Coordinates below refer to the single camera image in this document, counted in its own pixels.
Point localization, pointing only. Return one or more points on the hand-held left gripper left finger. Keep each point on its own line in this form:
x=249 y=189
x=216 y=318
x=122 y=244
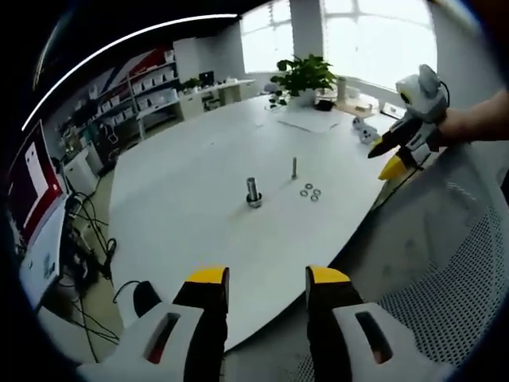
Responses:
x=175 y=338

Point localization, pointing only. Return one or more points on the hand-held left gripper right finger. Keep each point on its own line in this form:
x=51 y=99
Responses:
x=350 y=334

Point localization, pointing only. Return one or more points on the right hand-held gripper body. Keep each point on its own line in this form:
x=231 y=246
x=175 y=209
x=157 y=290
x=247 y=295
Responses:
x=423 y=99

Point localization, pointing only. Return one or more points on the thin metal threaded stud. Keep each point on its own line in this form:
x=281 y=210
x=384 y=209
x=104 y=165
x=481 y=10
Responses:
x=294 y=167

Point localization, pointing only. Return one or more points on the thick metal threaded stud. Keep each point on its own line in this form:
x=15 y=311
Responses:
x=251 y=186

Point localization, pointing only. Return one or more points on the person's right hand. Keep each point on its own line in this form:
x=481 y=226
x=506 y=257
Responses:
x=457 y=125

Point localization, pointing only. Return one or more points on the black computer mouse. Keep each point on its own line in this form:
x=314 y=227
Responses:
x=147 y=298

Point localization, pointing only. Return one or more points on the white cylinder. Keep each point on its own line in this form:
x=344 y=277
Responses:
x=341 y=87

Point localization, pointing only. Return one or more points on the small black object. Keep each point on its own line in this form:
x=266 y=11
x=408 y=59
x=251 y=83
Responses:
x=324 y=105

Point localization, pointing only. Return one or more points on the white paper sheet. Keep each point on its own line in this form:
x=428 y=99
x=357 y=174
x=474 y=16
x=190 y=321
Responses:
x=310 y=120

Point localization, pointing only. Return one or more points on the white mesh chair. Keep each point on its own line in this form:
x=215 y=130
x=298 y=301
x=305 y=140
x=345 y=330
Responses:
x=437 y=246

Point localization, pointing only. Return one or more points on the green potted plant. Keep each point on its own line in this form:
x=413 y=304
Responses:
x=308 y=73

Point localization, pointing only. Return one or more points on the white standing desk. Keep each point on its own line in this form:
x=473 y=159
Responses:
x=43 y=262

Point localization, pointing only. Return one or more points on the white background desk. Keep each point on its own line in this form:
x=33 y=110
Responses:
x=222 y=89

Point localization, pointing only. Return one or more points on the white cabinet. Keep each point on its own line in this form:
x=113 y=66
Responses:
x=81 y=171

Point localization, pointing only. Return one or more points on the computer monitor with red screen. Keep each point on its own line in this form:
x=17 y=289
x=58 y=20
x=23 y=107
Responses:
x=36 y=183

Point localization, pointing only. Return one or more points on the shelf with white bins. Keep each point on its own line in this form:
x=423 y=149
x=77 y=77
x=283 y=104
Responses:
x=139 y=95

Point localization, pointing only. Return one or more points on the ceiling light strip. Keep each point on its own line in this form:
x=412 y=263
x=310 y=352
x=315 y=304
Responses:
x=107 y=49

